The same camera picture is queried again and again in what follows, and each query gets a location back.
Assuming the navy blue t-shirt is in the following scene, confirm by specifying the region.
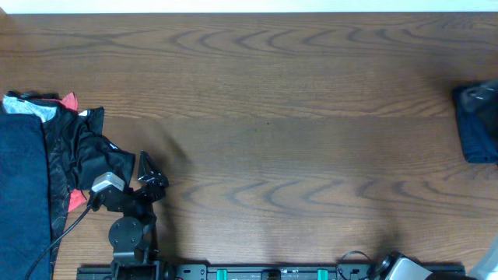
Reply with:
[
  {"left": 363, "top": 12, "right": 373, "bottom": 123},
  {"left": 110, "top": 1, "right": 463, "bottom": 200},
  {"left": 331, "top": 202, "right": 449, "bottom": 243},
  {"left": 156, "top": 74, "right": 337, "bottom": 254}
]
[{"left": 452, "top": 79, "right": 497, "bottom": 164}]

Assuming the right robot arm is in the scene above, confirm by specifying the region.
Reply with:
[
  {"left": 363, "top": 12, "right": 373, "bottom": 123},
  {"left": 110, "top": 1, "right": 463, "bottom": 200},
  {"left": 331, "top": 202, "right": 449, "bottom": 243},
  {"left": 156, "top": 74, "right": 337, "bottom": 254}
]
[{"left": 371, "top": 237, "right": 497, "bottom": 280}]

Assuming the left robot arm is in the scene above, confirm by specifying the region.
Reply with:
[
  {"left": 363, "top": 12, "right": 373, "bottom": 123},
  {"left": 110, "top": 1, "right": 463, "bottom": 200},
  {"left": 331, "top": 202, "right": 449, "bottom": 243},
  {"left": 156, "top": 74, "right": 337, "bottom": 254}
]
[{"left": 92, "top": 151, "right": 169, "bottom": 279}]

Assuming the black patterned garment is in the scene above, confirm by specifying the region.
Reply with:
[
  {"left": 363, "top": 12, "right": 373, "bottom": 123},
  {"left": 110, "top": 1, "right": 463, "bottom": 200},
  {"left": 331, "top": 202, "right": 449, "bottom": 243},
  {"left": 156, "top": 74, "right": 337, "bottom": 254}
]
[{"left": 3, "top": 91, "right": 135, "bottom": 279}]

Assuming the red garment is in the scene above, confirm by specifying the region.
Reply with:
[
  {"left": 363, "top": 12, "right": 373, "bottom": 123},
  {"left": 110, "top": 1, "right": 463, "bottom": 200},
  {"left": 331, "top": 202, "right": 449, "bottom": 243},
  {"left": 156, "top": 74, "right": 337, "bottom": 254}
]
[{"left": 42, "top": 92, "right": 79, "bottom": 112}]

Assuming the navy blue folded garment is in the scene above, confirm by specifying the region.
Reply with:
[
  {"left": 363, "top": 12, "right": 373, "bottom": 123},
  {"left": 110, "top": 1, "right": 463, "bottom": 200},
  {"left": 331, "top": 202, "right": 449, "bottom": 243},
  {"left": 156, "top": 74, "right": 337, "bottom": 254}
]
[{"left": 1, "top": 114, "right": 51, "bottom": 280}]

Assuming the white grey garment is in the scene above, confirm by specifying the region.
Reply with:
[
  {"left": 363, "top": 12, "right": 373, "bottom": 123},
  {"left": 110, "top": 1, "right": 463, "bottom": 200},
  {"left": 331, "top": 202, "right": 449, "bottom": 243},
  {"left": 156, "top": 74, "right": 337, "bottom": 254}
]
[{"left": 2, "top": 96, "right": 58, "bottom": 123}]

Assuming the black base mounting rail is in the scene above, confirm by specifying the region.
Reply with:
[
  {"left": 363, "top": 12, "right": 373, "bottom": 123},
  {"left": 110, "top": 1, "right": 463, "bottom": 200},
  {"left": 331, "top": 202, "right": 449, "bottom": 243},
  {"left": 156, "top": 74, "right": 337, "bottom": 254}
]
[{"left": 76, "top": 263, "right": 467, "bottom": 280}]

